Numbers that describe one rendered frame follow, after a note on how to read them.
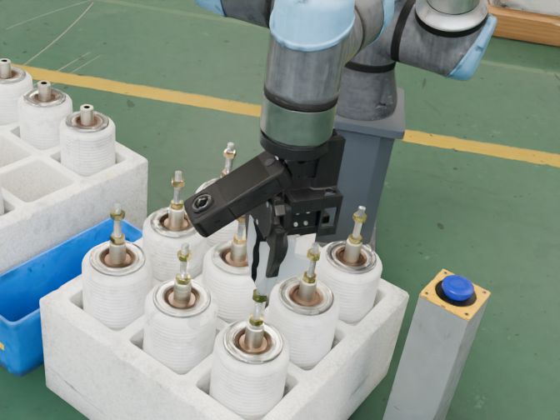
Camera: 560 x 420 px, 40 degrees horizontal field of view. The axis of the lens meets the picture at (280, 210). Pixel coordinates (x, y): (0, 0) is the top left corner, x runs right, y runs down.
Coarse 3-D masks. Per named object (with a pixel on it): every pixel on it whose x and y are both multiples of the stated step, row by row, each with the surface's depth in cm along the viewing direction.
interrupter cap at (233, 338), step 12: (240, 324) 97; (264, 324) 97; (228, 336) 95; (240, 336) 95; (264, 336) 96; (276, 336) 96; (228, 348) 93; (240, 348) 93; (252, 348) 94; (264, 348) 94; (276, 348) 94; (240, 360) 92; (252, 360) 92; (264, 360) 92
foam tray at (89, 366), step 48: (384, 288) 118; (48, 336) 109; (96, 336) 102; (336, 336) 110; (384, 336) 116; (48, 384) 116; (96, 384) 107; (144, 384) 99; (192, 384) 97; (288, 384) 102; (336, 384) 105
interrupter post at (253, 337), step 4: (248, 324) 93; (248, 328) 93; (252, 328) 92; (256, 328) 93; (260, 328) 93; (248, 332) 93; (252, 332) 92; (256, 332) 92; (260, 332) 93; (248, 336) 93; (252, 336) 93; (256, 336) 93; (260, 336) 93; (244, 340) 94; (248, 340) 93; (252, 340) 93; (256, 340) 93; (260, 340) 94; (248, 344) 94; (252, 344) 94; (256, 344) 94; (260, 344) 94
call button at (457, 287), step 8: (448, 280) 97; (456, 280) 97; (464, 280) 97; (448, 288) 96; (456, 288) 96; (464, 288) 96; (472, 288) 96; (448, 296) 96; (456, 296) 95; (464, 296) 95
